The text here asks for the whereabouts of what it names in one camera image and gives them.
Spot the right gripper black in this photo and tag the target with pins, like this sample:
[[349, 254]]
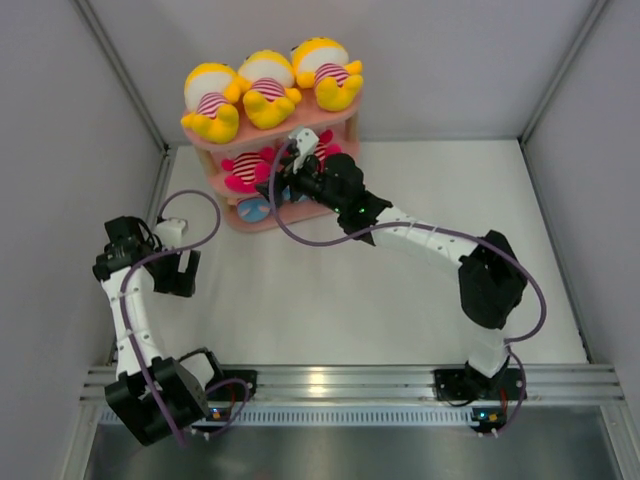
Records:
[[309, 162]]

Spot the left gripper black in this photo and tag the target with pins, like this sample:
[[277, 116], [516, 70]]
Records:
[[180, 283]]

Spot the white pink bear plush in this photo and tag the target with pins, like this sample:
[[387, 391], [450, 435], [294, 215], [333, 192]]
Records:
[[325, 146], [248, 169]]

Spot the yellow frog plush toy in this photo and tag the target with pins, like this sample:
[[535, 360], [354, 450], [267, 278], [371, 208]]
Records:
[[323, 65]]

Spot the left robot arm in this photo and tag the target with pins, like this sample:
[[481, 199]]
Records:
[[154, 394]]

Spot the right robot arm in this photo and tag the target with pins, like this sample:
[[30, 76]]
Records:
[[490, 281]]

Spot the boy doll plush in shelf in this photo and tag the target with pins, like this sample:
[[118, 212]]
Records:
[[253, 210]]

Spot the pink three-tier shelf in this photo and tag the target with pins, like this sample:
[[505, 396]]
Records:
[[249, 138]]

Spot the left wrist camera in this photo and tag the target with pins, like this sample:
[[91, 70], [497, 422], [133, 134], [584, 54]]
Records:
[[170, 232]]

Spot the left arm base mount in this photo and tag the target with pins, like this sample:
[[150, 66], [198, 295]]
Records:
[[232, 384]]

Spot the white slotted cable duct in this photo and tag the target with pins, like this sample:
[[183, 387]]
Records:
[[364, 415]]

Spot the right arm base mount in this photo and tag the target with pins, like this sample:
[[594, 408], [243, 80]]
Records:
[[462, 386]]

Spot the aluminium front rail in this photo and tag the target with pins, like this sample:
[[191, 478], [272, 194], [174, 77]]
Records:
[[563, 384]]

